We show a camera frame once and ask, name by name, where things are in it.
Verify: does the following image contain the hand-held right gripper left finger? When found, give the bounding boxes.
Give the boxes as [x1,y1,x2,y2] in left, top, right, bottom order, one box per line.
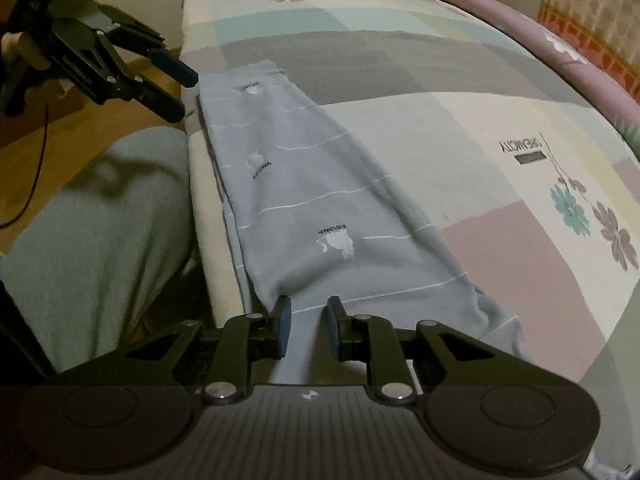
[60,295,292,406]

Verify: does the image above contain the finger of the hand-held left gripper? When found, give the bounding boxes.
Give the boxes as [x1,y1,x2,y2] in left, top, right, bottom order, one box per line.
[97,5,199,88]
[100,50,186,123]

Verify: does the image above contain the purple floral quilt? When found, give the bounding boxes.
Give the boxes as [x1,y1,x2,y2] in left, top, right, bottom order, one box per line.
[411,0,640,161]

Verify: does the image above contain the patterned beige red curtain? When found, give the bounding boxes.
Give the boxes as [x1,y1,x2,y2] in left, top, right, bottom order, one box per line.
[537,0,640,91]

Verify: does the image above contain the person's left hand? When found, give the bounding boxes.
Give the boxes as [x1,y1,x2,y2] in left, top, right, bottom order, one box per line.
[0,31,52,71]

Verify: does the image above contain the grey printed pants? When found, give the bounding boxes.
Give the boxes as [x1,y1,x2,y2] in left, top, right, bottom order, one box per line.
[197,60,533,386]

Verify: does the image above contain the person's green trouser leg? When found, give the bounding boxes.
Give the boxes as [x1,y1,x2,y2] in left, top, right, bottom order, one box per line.
[0,127,196,371]

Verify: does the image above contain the thin dark gripper cable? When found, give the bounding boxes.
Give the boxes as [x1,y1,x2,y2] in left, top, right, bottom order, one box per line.
[0,102,49,228]

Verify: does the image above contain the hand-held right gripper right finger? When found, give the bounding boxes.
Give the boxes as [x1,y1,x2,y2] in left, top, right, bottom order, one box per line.
[326,296,566,406]

